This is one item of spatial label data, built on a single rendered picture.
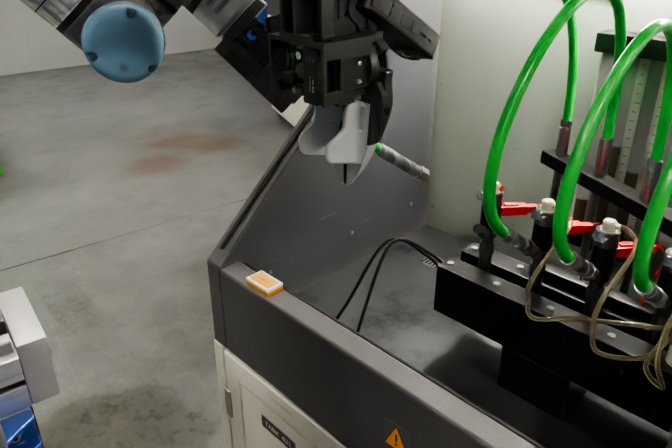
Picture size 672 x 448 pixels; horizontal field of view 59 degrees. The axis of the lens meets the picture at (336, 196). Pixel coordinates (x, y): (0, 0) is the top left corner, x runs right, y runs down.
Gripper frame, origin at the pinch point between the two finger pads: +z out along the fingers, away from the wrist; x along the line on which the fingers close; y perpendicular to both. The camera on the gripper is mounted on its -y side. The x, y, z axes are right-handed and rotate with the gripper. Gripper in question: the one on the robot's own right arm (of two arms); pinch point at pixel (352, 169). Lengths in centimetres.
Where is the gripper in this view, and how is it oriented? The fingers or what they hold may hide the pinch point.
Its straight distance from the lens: 59.3
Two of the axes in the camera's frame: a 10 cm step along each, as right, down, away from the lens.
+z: 0.0, 9.1, 4.2
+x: 7.0, 3.0, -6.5
